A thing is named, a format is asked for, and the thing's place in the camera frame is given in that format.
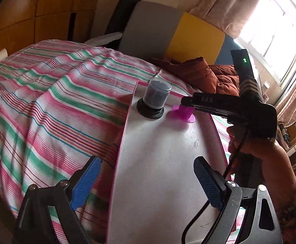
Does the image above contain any wooden side shelf with clutter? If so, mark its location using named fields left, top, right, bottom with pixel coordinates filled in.
left=277, top=111, right=296, bottom=158

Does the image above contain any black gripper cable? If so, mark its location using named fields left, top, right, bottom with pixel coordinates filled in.
left=181, top=127, right=250, bottom=244

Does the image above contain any white tray with pink rim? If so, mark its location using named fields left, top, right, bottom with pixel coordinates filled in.
left=107, top=82, right=227, bottom=243

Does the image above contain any wooden wardrobe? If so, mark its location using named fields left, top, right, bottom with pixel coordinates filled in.
left=0, top=0, right=98, bottom=54

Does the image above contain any grey yellow blue headboard cushion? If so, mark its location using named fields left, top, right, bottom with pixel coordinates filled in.
left=118, top=2, right=239, bottom=65

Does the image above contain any beige curtain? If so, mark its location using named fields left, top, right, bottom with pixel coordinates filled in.
left=190, top=0, right=259, bottom=39

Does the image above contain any person's right hand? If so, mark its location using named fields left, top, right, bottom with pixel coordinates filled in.
left=241, top=138, right=296, bottom=211

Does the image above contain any rust brown quilted jacket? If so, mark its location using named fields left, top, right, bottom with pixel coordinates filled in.
left=149, top=57, right=239, bottom=96

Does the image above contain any striped pink green bedsheet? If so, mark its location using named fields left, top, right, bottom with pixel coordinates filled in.
left=0, top=39, right=245, bottom=244

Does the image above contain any purple perforated dome holder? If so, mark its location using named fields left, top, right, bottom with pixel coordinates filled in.
left=167, top=105, right=196, bottom=123

